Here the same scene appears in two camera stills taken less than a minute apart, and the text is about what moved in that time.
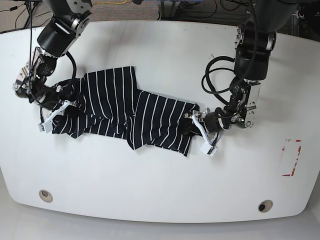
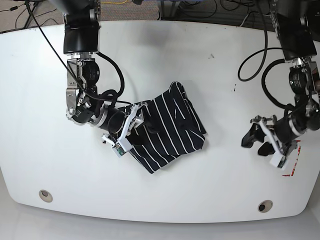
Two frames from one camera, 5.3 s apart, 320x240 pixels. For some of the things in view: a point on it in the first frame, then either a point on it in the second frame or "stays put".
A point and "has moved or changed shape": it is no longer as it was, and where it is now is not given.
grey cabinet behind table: (211, 11) stays put
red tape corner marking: (293, 168) stays put
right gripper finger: (188, 126) to (255, 134)
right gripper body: (211, 124) to (284, 131)
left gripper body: (50, 102) to (120, 124)
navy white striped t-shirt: (108, 104) has moved or changed shape
